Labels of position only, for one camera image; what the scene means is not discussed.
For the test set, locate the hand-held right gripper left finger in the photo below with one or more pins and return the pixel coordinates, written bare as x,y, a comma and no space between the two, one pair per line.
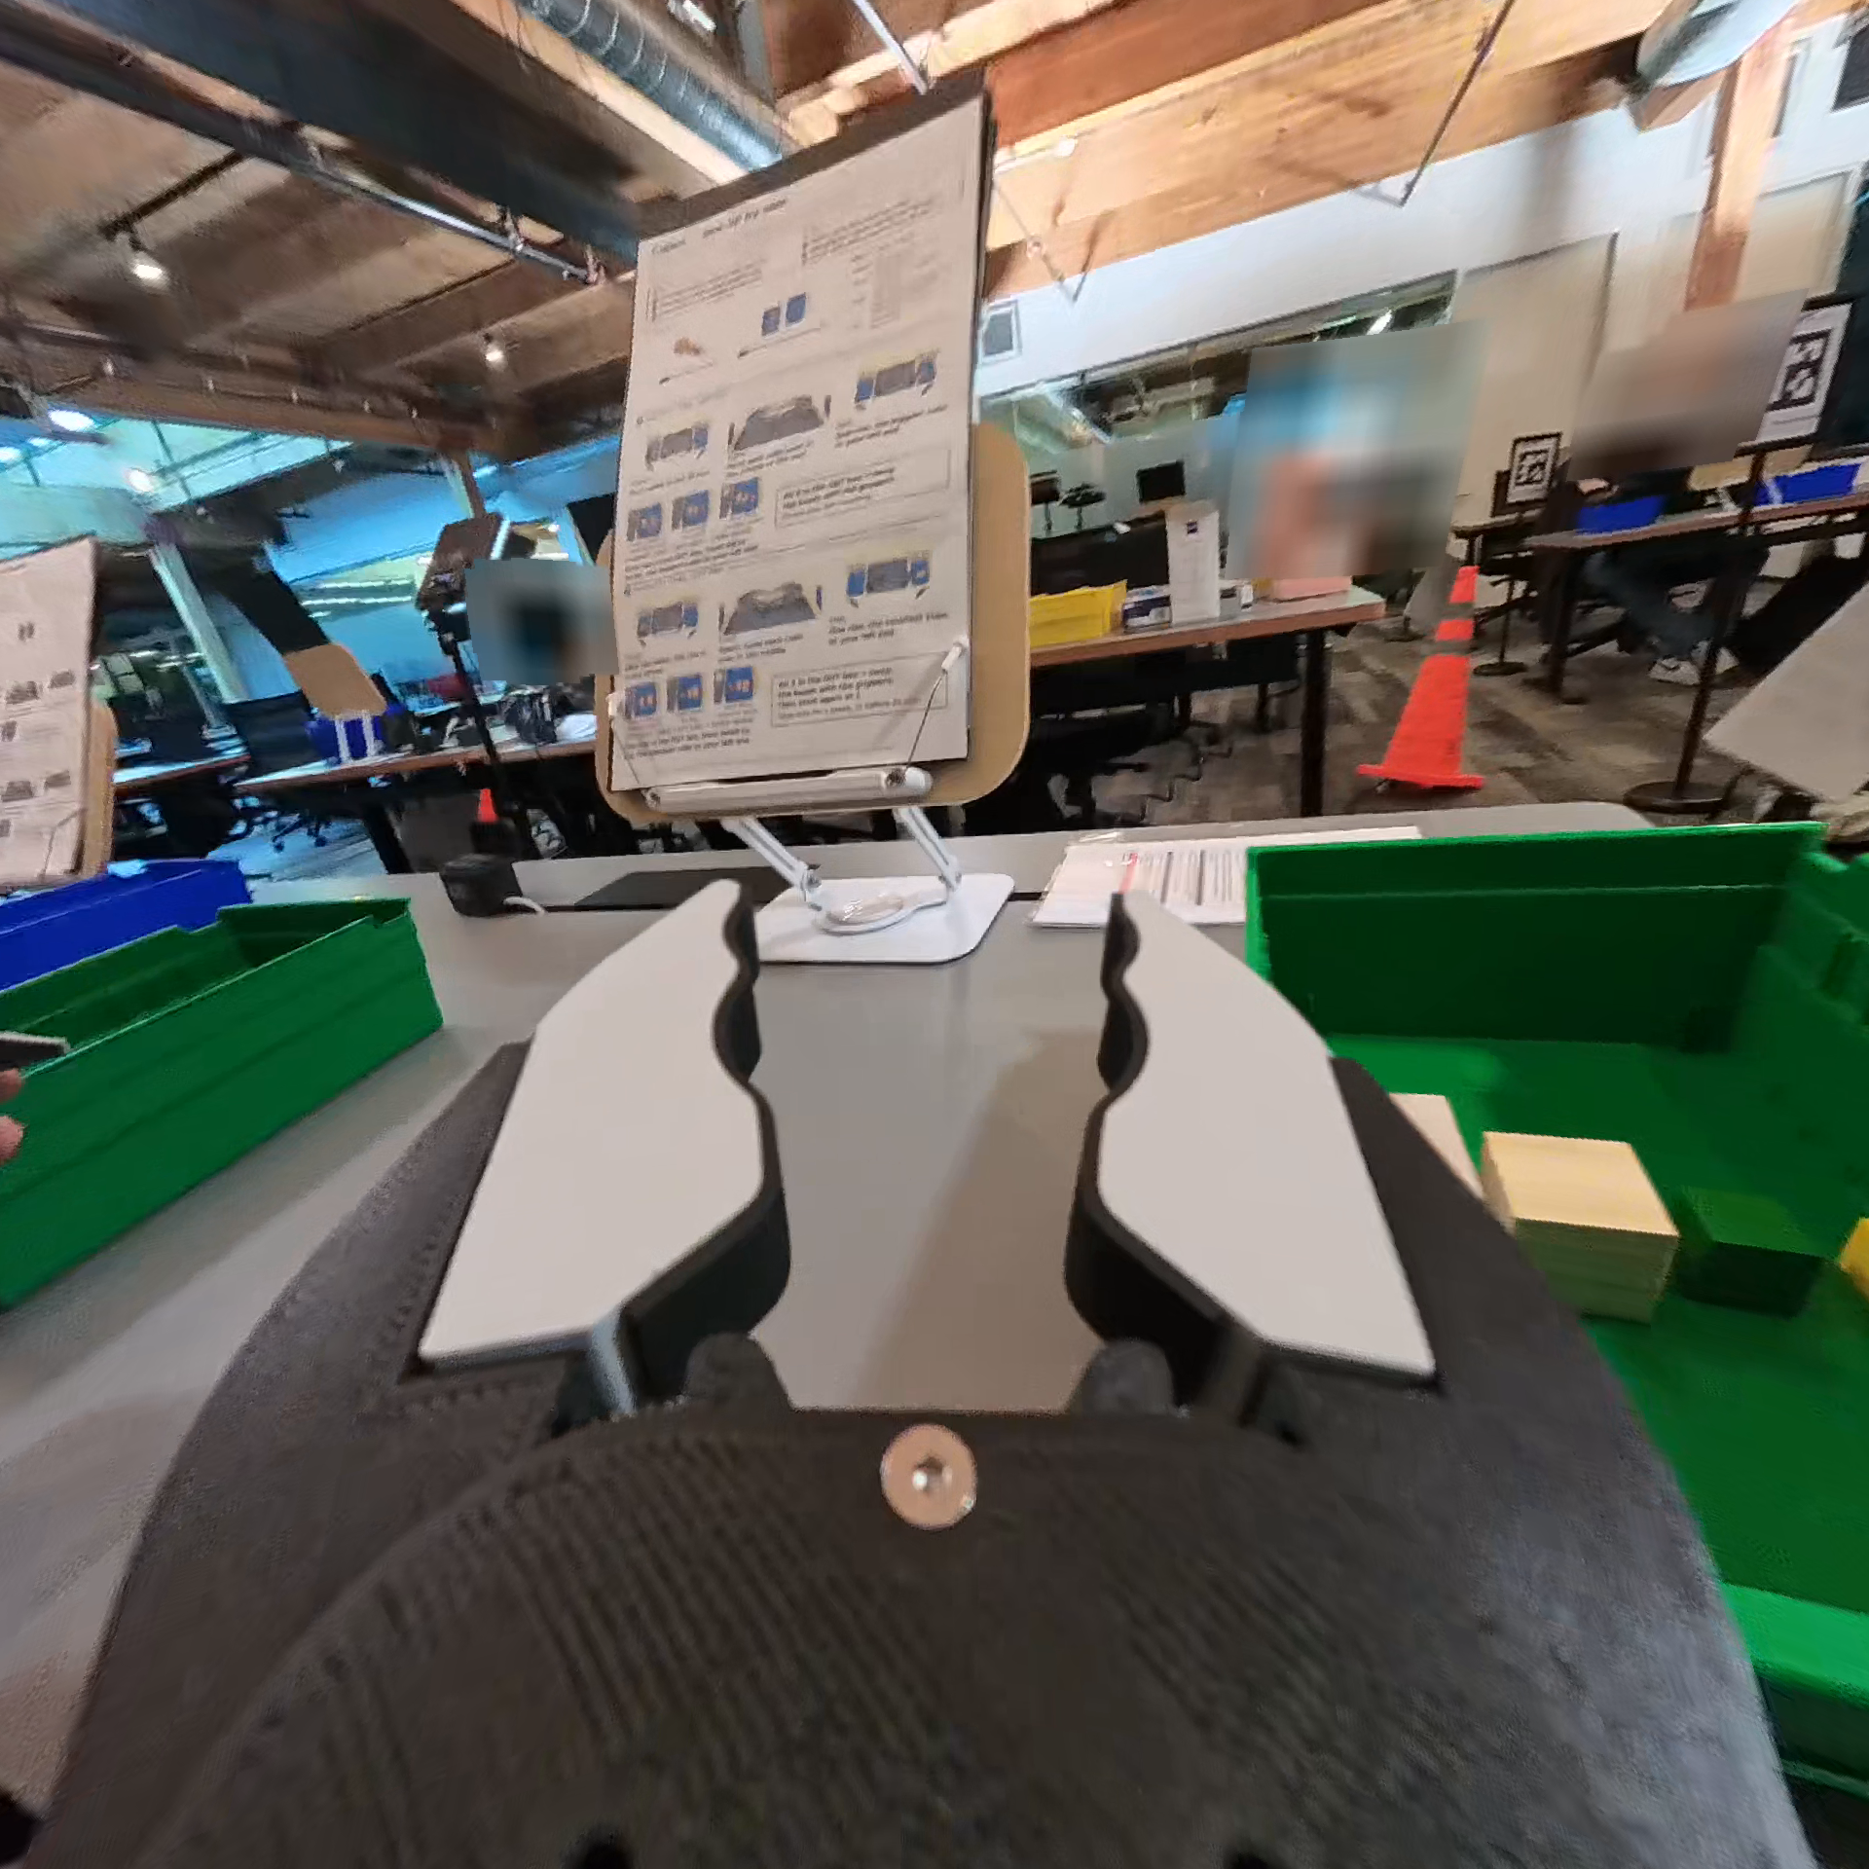
629,1140

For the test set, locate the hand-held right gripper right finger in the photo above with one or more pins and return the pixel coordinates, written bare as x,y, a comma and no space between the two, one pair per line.
1242,1168

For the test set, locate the large wooden cube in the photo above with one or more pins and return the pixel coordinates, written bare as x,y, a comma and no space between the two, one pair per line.
1438,1140

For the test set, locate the medium wooden cube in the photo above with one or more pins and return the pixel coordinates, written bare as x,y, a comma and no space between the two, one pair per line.
1578,1212

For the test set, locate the green plastic bin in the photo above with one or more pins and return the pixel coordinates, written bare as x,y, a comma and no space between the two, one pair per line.
1724,1403
219,1051

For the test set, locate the green cube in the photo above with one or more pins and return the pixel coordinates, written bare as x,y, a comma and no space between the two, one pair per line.
1753,1255

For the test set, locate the yellow cube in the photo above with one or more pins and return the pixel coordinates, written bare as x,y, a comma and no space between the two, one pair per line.
1860,1257

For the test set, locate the dark flat pad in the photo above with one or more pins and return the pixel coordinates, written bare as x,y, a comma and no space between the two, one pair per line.
672,891

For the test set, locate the black battery charger box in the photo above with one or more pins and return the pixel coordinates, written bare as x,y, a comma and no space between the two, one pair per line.
476,885

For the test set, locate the printed paper sheet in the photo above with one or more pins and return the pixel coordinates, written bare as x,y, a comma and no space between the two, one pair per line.
1154,878

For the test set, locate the orange traffic cone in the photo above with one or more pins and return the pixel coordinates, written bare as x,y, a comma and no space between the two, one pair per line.
1431,715

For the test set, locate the long wooden edged table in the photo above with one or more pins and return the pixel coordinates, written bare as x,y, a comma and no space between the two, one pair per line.
1212,628

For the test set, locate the cardboard sign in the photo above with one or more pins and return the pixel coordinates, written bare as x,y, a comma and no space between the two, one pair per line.
340,679

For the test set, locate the yellow plastic bin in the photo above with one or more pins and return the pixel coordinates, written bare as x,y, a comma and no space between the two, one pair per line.
1073,613

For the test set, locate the blue plastic bin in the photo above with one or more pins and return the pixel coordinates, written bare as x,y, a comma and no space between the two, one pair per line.
88,914

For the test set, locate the black tripod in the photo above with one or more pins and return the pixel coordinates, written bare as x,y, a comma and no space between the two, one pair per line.
462,563

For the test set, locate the wooden white document stand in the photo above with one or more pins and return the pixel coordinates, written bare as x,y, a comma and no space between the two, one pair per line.
1001,613

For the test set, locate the white carton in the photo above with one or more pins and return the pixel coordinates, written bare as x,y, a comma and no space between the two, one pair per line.
1194,563

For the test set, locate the wooden document board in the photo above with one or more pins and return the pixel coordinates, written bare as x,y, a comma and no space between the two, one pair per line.
100,789

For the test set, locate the printed instruction sheet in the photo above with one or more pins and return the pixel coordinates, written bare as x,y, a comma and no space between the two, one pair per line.
44,701
788,481

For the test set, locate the black white tag sign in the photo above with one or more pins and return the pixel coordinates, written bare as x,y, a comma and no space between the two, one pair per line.
1537,468
1812,373

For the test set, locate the metal ventilation duct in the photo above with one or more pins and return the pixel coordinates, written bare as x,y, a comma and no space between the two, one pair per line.
658,74

